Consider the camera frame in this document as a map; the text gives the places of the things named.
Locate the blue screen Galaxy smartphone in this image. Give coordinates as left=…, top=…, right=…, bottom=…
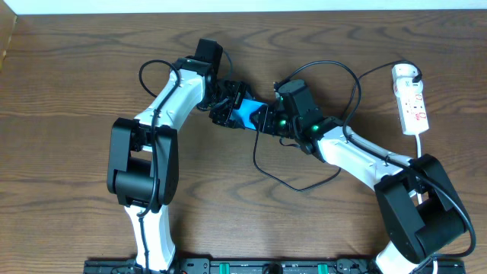
left=231, top=99, right=265, bottom=130

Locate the black USB charging cable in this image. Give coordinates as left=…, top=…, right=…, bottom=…
left=253, top=59, right=423, bottom=193

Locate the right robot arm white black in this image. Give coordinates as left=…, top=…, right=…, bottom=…
left=250, top=80, right=471, bottom=273

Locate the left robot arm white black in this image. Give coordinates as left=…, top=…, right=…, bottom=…
left=107, top=39, right=250, bottom=273

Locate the white USB charger plug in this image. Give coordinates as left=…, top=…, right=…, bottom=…
left=391, top=63, right=423, bottom=97

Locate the white power strip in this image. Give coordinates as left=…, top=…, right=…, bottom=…
left=393, top=78, right=429, bottom=135

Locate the black left camera cable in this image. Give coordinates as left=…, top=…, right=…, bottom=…
left=136, top=59, right=182, bottom=274

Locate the white power strip cord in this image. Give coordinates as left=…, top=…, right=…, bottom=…
left=414, top=133, right=439, bottom=274

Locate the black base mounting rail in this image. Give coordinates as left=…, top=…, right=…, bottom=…
left=83, top=257, right=467, bottom=274

